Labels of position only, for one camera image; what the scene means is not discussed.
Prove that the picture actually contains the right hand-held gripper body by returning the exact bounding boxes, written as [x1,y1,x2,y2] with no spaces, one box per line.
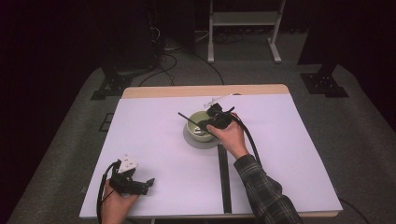
[203,93,234,131]

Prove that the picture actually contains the white metal stand frame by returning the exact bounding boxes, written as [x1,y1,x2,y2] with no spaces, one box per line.
[206,0,287,65]

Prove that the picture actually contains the dark floor hatch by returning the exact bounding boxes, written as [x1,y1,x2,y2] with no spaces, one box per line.
[98,112,115,133]

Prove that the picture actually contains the black floor cables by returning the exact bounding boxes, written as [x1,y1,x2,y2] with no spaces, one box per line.
[137,29,226,87]

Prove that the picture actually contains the right hand-held gripper black cable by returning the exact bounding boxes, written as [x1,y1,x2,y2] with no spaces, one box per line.
[228,113,372,224]

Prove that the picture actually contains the dark equipment cabinet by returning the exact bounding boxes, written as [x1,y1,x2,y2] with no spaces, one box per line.
[99,0,164,72]

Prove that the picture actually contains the left hand-held gripper black cable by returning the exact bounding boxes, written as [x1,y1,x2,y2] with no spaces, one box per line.
[95,161,121,224]

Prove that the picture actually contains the black stand base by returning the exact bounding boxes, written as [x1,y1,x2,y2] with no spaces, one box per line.
[300,61,350,99]
[90,65,134,101]

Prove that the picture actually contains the hand-held gripper black cable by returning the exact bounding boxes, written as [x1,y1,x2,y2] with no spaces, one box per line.
[228,113,372,224]
[95,161,121,224]

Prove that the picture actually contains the white table mat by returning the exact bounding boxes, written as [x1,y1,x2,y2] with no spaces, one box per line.
[78,93,344,218]

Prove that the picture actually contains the person's right hand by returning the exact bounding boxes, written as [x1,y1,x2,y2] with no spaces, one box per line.
[206,113,250,161]

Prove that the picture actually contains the person's left hand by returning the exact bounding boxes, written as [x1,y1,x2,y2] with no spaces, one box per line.
[101,179,140,224]

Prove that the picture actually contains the grey round coaster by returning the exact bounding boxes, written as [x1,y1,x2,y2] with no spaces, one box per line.
[182,122,222,150]

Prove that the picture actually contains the pale green bowl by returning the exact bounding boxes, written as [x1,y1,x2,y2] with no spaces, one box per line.
[186,110,219,144]

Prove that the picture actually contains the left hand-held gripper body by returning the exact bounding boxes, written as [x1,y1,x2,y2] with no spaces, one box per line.
[108,153,148,196]

